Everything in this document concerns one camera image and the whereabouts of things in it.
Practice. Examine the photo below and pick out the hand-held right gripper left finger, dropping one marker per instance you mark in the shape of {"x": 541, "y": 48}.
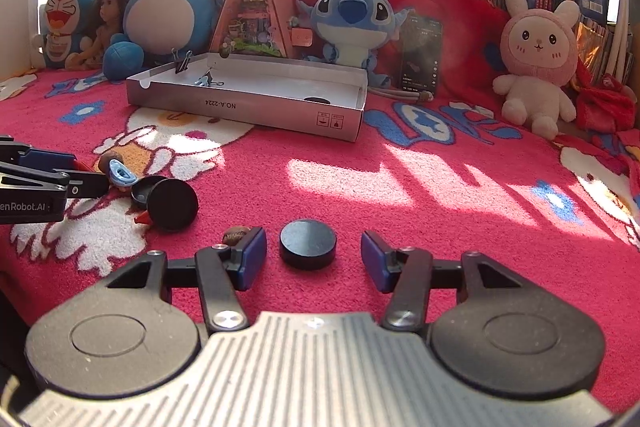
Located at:
{"x": 252, "y": 257}

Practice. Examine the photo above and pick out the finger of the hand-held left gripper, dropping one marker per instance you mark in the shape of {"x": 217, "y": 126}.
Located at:
{"x": 47, "y": 160}
{"x": 85, "y": 184}

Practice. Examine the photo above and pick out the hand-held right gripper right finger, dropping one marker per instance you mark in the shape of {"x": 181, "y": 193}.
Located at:
{"x": 375, "y": 259}

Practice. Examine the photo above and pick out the red plastic cone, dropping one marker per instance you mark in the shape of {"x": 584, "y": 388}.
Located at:
{"x": 144, "y": 218}
{"x": 84, "y": 166}

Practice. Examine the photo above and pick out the brown walnut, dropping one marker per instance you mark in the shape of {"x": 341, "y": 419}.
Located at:
{"x": 234, "y": 234}
{"x": 106, "y": 163}

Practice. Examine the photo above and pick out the blue hair clip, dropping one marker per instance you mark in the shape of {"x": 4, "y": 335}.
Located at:
{"x": 121, "y": 173}
{"x": 202, "y": 82}

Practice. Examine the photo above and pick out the black cylindrical cap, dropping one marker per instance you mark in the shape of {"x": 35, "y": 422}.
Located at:
{"x": 307, "y": 243}

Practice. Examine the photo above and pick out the black round lid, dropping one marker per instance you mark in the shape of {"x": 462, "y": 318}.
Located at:
{"x": 142, "y": 193}

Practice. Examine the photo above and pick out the black round container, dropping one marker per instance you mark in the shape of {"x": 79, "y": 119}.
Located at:
{"x": 172, "y": 206}
{"x": 316, "y": 100}

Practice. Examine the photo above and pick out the large black binder clip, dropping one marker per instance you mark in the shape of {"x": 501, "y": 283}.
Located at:
{"x": 216, "y": 82}

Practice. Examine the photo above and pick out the white cardboard box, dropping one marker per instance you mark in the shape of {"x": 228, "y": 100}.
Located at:
{"x": 280, "y": 82}

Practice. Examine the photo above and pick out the pink printed blanket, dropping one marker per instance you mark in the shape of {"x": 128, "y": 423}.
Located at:
{"x": 400, "y": 207}

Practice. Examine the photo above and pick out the blue cat robot plush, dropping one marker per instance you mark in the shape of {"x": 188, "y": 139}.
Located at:
{"x": 62, "y": 24}

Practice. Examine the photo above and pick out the brown haired doll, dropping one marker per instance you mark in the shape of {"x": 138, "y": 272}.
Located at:
{"x": 107, "y": 24}

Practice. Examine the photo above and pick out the small black binder clip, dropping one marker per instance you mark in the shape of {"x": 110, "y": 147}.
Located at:
{"x": 181, "y": 63}

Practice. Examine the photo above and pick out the round blue mouse plush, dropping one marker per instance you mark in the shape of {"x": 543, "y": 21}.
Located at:
{"x": 165, "y": 17}

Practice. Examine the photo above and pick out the black smartphone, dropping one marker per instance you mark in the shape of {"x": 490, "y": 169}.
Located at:
{"x": 420, "y": 57}

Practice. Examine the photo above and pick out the small pink case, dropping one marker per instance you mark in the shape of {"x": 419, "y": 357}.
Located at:
{"x": 302, "y": 37}

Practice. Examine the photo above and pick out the blue alien plush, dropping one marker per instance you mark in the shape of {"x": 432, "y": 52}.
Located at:
{"x": 350, "y": 27}

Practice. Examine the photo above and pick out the triangular pink dollhouse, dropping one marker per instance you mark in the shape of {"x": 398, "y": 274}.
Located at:
{"x": 260, "y": 7}

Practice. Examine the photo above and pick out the pink bunny plush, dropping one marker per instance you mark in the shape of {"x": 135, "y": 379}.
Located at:
{"x": 537, "y": 57}

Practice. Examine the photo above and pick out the red cloth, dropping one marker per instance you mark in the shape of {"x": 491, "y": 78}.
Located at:
{"x": 607, "y": 104}

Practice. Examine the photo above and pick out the white pipes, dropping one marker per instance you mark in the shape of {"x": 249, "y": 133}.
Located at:
{"x": 622, "y": 22}

